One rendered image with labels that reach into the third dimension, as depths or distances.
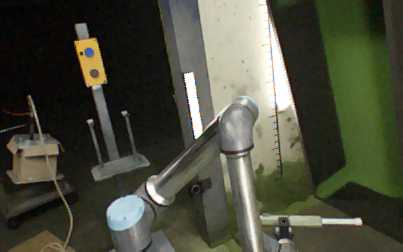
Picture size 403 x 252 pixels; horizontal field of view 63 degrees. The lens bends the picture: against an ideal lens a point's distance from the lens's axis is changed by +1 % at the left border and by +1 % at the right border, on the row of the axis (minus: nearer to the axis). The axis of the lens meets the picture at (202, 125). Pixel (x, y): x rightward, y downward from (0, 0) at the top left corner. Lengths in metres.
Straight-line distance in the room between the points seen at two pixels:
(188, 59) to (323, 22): 0.77
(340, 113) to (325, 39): 0.45
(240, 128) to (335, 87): 1.04
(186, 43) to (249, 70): 0.48
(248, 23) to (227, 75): 0.35
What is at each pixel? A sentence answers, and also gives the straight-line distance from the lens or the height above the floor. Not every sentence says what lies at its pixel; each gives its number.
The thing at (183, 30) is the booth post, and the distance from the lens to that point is 2.01.
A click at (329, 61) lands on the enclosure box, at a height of 1.24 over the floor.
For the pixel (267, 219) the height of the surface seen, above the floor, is 0.57.
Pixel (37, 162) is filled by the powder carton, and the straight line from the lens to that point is 3.46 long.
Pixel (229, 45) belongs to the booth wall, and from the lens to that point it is 2.14.
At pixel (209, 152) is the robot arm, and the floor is 1.08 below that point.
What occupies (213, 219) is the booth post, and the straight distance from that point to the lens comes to 2.40.
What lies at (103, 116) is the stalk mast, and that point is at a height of 1.09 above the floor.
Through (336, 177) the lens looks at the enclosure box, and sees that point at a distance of 2.20.
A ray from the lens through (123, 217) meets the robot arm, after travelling 1.33.
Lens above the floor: 1.55
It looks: 17 degrees down
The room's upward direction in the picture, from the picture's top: 9 degrees counter-clockwise
